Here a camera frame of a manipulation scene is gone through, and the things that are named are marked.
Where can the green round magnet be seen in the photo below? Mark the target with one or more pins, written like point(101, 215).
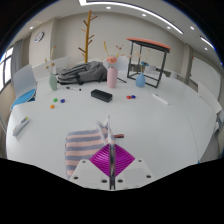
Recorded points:
point(55, 99)

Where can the round wall clock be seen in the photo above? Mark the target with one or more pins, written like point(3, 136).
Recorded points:
point(39, 37)

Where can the white remote control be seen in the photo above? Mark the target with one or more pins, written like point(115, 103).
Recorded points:
point(21, 126)

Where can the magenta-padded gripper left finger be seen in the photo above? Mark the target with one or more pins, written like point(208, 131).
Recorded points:
point(98, 168)

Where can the red round magnet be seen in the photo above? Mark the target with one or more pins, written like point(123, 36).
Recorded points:
point(128, 97)

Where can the ceiling lights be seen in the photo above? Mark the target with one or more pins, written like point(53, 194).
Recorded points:
point(108, 7)

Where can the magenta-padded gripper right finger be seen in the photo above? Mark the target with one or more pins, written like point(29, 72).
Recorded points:
point(125, 168)

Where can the window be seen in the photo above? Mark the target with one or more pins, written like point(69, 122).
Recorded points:
point(6, 71)

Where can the white chair with blue seat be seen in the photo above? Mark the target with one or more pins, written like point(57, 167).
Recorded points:
point(23, 83)

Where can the grey curtain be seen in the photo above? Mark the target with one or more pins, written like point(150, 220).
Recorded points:
point(17, 56)

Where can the grey backpack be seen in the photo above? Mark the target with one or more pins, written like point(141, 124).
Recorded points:
point(85, 71)

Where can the blue round magnet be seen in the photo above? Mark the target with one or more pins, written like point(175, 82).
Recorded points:
point(62, 100)
point(133, 96)

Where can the black-framed orange-topped side table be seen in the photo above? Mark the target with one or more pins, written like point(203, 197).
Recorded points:
point(150, 43)

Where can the pink vase with flowers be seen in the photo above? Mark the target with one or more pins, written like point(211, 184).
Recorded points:
point(112, 78)

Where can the black marker pen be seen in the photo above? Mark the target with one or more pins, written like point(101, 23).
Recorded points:
point(73, 88)

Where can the orange round magnet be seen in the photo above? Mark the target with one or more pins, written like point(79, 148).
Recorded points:
point(52, 106)

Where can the green vase with dried stems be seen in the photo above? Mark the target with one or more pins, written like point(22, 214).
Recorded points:
point(53, 82)

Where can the yellow wooden coat stand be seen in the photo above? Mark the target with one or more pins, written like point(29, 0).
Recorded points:
point(88, 36)

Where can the blue vase with dried stems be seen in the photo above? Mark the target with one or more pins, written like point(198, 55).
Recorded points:
point(140, 81)

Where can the white bar-shaped eraser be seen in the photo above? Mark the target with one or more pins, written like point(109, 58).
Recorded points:
point(160, 99)

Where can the pink and grey striped towel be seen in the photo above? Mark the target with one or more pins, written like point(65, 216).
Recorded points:
point(81, 146)

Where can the black rectangular box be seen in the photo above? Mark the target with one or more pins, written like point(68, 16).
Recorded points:
point(101, 95)

